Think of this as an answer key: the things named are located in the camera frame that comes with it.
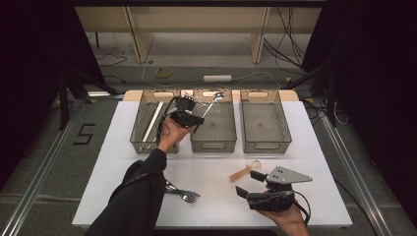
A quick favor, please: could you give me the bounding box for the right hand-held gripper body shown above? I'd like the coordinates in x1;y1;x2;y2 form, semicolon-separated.
246;165;314;213

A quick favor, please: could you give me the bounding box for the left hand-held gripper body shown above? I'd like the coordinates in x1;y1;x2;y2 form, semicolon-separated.
166;91;205;129

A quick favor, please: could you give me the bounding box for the translucent orange plastic spoon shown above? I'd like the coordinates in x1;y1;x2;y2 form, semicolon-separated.
228;159;263;183

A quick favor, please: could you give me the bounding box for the grey transparent plastic bin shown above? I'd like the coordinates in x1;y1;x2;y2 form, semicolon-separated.
190;88;238;154
239;88;293;155
129;88;183;155

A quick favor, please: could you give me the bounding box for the metal spoon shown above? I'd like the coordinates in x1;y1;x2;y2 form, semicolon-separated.
201;91;226;120

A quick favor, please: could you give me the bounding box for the white chopstick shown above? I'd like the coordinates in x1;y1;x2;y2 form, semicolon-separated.
144;101;165;143
141;101;162;143

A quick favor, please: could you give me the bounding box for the person's left hand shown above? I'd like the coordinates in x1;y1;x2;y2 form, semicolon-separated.
156;117;195;154

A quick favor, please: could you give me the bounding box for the person's right hand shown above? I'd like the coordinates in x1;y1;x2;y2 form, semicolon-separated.
258;204;310;231

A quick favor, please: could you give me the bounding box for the white power strip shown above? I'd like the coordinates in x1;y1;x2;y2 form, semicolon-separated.
203;74;233;84

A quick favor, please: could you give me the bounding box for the yellow tape roll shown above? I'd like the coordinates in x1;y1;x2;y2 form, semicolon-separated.
154;67;172;79

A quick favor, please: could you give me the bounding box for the beige wooden desk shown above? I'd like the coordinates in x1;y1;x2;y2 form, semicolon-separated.
74;6;323;65

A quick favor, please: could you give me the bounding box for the black metal stand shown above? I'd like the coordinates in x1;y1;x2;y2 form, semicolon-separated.
58;68;119;132
284;62;339;128

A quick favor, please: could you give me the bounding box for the black curtain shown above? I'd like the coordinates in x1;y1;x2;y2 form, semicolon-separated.
0;0;106;191
301;0;417;227

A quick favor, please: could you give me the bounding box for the left hand-held gripper cable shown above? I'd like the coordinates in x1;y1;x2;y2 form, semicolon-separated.
109;97;181;202

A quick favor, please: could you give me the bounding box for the hand-held gripper cable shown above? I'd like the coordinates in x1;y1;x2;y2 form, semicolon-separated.
109;97;181;202
292;189;313;228

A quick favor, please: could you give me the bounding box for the right hand-held gripper cable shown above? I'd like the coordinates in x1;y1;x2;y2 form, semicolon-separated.
292;189;313;228

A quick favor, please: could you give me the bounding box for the black floor cable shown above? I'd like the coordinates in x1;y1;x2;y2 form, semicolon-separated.
95;53;128;67
333;178;379;236

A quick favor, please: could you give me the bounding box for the aluminium floor rail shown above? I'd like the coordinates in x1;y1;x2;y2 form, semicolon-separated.
0;101;83;236
313;97;394;236

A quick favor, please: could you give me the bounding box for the bundle of black cables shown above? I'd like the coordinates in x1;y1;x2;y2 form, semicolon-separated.
263;6;308;76

